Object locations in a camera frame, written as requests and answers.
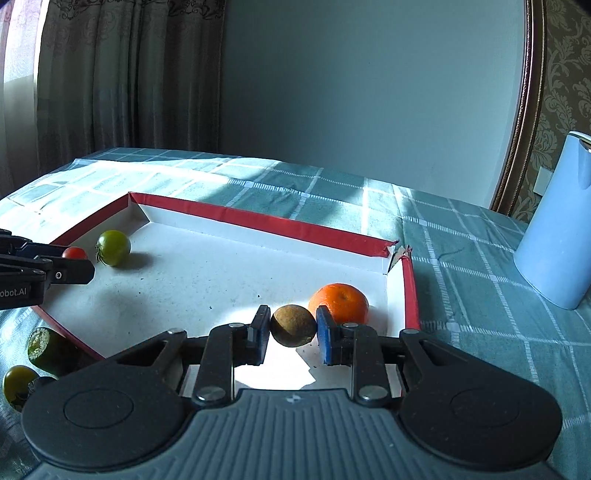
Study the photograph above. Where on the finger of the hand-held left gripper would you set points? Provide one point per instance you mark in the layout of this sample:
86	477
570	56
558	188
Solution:
69	272
41	250

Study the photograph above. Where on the sheer white curtain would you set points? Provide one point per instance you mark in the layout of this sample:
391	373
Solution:
18	115

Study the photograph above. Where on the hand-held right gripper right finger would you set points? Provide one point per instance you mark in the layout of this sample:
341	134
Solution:
325	338

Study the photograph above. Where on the green tomato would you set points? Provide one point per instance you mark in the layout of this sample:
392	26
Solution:
16	385
113	248

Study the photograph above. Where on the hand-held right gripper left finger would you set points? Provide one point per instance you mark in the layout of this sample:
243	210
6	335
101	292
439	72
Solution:
261	333

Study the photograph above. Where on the light blue kettle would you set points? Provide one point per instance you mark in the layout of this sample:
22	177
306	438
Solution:
554	240

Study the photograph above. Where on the green cucumber piece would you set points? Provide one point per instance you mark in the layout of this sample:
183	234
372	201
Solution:
46	350

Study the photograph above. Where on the red cardboard tray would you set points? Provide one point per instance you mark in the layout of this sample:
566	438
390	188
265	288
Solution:
207	277

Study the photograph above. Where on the green checked tablecloth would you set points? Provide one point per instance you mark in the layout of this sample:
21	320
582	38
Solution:
461	300

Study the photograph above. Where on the white wall socket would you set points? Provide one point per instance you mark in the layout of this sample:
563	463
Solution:
542	182

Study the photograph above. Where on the dark wooden frame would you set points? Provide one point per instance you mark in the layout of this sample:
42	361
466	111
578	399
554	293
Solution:
521	115

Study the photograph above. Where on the patterned brown curtain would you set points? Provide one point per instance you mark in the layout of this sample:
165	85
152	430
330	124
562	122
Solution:
129	69

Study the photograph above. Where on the orange tangerine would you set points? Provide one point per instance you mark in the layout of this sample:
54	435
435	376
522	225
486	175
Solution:
341	300

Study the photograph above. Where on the brown longan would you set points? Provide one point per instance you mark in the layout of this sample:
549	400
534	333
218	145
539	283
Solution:
293	325

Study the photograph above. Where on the small red cherry tomato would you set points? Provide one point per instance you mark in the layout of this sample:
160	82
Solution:
75	253

